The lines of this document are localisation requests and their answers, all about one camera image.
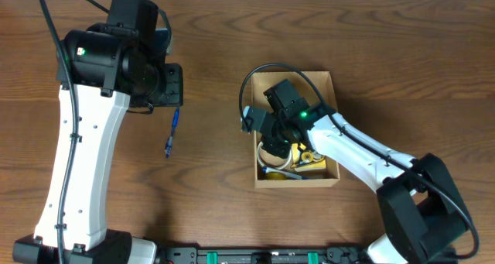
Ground large white tape roll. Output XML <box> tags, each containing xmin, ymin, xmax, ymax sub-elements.
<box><xmin>255</xmin><ymin>141</ymin><xmax>293</xmax><ymax>170</ymax></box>

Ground blue white marker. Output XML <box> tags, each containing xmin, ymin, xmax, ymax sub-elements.
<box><xmin>262</xmin><ymin>166</ymin><xmax>309</xmax><ymax>180</ymax></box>

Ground cardboard box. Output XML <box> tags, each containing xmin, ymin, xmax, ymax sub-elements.
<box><xmin>249</xmin><ymin>71</ymin><xmax>340</xmax><ymax>189</ymax></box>

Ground small yellow tape roll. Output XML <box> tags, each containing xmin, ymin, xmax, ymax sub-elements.
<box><xmin>265</xmin><ymin>172</ymin><xmax>287</xmax><ymax>180</ymax></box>

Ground blue ballpoint pen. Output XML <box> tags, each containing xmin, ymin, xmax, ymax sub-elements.
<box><xmin>165</xmin><ymin>107</ymin><xmax>180</xmax><ymax>159</ymax></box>

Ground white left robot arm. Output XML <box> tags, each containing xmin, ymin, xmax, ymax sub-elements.
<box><xmin>12</xmin><ymin>22</ymin><xmax>183</xmax><ymax>263</ymax></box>

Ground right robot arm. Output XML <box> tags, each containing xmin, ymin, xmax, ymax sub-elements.
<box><xmin>239</xmin><ymin>98</ymin><xmax>480</xmax><ymax>263</ymax></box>

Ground yellow sticky note pad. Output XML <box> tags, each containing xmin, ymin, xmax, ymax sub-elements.
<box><xmin>291</xmin><ymin>143</ymin><xmax>326</xmax><ymax>172</ymax></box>

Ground black mounting rail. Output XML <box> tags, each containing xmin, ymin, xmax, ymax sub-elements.
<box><xmin>154</xmin><ymin>238</ymin><xmax>372</xmax><ymax>264</ymax></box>

